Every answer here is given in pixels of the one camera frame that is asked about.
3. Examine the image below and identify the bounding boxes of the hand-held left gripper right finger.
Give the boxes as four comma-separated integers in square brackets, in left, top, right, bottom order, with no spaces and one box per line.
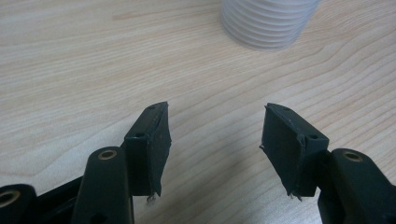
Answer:
[259,103,331,200]

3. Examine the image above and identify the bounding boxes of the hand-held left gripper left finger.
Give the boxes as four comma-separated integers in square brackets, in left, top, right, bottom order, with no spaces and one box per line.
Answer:
[123,101,173,200]

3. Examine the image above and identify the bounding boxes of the stack of translucent plastic cups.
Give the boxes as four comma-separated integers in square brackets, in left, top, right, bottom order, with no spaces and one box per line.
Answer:
[219,0,321,51]

